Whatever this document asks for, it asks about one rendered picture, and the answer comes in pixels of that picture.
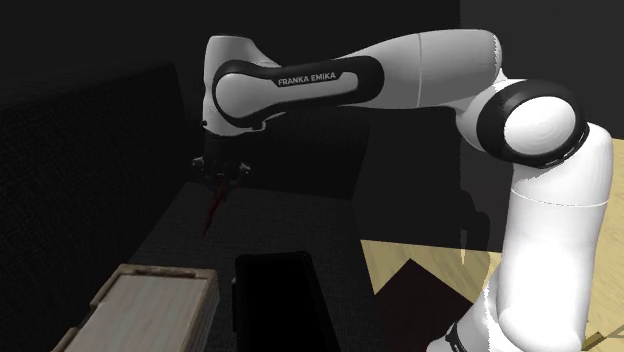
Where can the black rectangular box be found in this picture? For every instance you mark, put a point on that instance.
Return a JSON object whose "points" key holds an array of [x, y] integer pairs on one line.
{"points": [[278, 302]]}

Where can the dark red pen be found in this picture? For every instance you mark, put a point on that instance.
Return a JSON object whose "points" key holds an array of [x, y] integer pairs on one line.
{"points": [[214, 209]]}

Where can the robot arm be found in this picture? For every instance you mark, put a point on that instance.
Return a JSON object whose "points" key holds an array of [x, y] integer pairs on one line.
{"points": [[551, 234]]}

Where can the pale wooden box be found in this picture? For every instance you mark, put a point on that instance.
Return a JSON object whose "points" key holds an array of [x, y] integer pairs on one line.
{"points": [[141, 312]]}

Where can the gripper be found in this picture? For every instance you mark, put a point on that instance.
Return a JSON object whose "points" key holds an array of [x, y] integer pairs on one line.
{"points": [[220, 153]]}

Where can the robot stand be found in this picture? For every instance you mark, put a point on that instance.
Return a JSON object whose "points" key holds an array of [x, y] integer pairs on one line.
{"points": [[419, 302]]}

